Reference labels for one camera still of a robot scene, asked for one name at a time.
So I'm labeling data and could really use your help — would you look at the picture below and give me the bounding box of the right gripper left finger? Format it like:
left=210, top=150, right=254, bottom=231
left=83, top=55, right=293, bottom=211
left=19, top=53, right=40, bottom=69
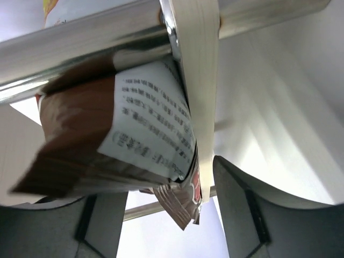
left=1, top=193, right=127, bottom=257

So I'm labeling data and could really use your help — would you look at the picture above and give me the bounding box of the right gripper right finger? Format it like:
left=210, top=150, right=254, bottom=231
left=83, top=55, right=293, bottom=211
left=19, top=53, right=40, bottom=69
left=213, top=155, right=343, bottom=257

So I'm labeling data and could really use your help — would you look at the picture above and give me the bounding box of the brown Chuba cassava bag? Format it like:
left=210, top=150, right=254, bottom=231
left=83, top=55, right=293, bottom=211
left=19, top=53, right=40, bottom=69
left=43, top=0, right=71, bottom=28

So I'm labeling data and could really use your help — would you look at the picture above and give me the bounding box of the white two-tier shelf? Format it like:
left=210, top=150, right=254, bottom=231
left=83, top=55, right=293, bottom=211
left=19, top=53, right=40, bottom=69
left=0, top=0, right=333, bottom=223

